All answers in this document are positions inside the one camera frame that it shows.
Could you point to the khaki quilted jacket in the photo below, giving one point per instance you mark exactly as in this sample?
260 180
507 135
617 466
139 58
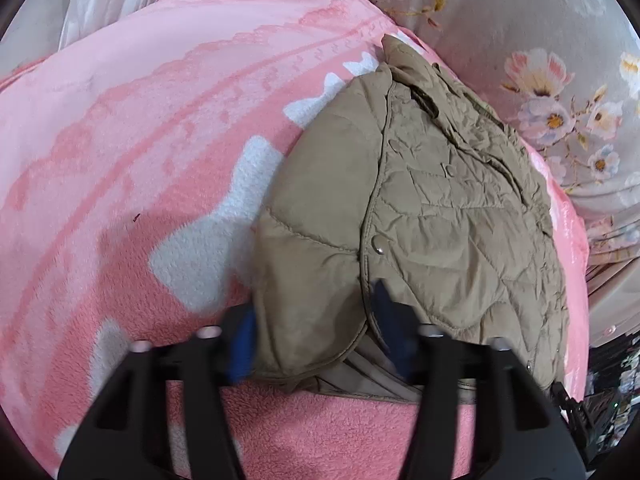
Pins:
440 220

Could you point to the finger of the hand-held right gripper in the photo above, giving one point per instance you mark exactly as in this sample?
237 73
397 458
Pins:
572 410

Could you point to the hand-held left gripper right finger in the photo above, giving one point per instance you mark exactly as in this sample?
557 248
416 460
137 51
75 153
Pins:
395 332

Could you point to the dark shelf clutter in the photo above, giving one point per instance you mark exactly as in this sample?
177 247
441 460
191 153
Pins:
615 375

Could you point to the pink bow-print blanket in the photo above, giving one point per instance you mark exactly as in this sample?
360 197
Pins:
125 160

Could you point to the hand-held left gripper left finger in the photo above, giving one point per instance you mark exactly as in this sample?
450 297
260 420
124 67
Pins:
242 352

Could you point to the grey floral sheet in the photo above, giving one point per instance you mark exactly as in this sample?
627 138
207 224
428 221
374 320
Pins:
500 10

